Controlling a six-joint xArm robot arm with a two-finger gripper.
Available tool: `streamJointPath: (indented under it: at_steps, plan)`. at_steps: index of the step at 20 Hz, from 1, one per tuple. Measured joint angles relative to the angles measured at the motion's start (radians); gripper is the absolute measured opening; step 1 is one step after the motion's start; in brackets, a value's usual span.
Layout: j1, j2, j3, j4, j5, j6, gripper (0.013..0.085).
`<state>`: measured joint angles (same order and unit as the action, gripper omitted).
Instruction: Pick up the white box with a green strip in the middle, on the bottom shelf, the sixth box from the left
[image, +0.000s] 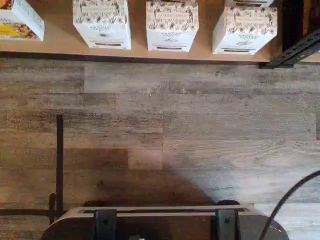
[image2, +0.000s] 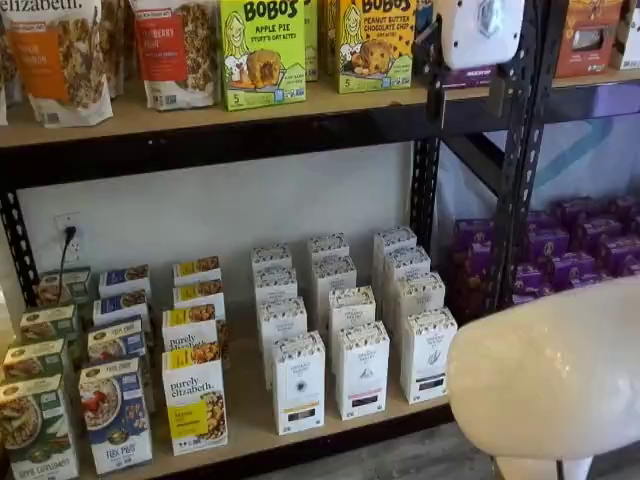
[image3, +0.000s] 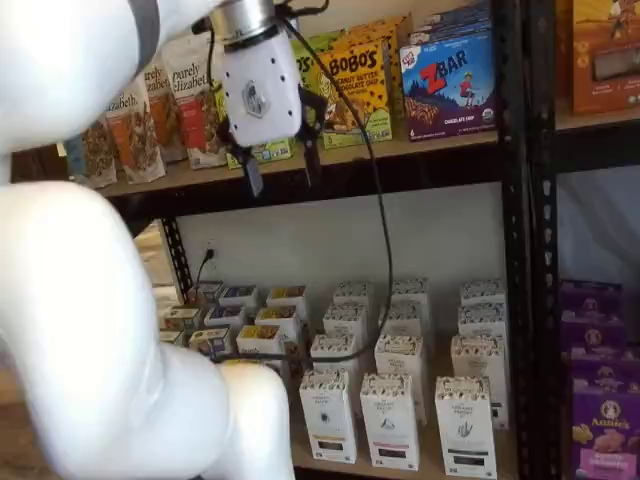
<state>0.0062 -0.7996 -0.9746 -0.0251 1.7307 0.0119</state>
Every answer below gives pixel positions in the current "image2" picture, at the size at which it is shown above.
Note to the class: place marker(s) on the white carton box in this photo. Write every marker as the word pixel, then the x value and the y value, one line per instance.
pixel 631 45

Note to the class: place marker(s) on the purple Annie's snack box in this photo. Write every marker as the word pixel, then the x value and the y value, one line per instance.
pixel 627 206
pixel 575 265
pixel 475 235
pixel 475 280
pixel 575 210
pixel 597 235
pixel 547 245
pixel 532 280
pixel 622 255

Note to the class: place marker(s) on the white tea box pink strip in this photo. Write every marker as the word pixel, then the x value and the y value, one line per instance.
pixel 334 275
pixel 362 380
pixel 352 307
pixel 327 245

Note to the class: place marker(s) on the yellow Bobo's peanut butter box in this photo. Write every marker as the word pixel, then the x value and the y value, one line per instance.
pixel 332 35
pixel 375 50

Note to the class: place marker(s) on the green Bobo's apple pie box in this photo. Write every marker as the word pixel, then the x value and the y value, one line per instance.
pixel 311 40
pixel 265 60

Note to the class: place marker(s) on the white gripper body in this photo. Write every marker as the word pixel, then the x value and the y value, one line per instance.
pixel 475 30

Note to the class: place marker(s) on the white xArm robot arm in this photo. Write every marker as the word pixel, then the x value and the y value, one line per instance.
pixel 550 375

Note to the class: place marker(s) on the red label granola bag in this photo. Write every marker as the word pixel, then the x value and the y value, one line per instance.
pixel 170 55

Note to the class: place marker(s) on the black metal shelf rack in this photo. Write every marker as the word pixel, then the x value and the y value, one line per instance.
pixel 200 155
pixel 590 100

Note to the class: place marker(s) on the purple Zbar box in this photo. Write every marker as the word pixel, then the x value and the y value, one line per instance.
pixel 465 79

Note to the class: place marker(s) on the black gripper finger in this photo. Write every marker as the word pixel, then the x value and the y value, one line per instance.
pixel 435 100
pixel 496 92

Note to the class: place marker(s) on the white wall outlet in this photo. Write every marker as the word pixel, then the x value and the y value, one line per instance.
pixel 74 255

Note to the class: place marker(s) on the white tea box yellow strip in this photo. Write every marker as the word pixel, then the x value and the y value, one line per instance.
pixel 298 390
pixel 281 320
pixel 271 256
pixel 275 285

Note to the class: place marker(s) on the orange Annie's box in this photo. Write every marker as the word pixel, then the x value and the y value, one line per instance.
pixel 585 35

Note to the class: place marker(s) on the yellow purely elizabeth box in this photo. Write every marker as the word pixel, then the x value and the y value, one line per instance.
pixel 187 330
pixel 197 295
pixel 196 270
pixel 192 390

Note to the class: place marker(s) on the green oatmeal box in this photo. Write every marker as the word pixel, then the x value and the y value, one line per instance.
pixel 35 430
pixel 47 325
pixel 32 360
pixel 77 290

